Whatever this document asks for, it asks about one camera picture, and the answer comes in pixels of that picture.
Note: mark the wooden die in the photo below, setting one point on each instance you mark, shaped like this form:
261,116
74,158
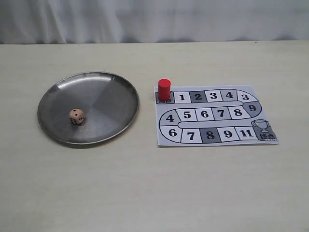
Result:
76,116

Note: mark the red cylinder game piece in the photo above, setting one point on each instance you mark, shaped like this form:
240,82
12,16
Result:
164,89

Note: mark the round stainless steel plate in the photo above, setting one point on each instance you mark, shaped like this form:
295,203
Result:
110,104

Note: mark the paper game board sheet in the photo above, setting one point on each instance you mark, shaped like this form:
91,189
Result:
212,116

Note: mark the white backdrop curtain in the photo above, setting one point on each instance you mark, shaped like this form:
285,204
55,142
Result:
151,21

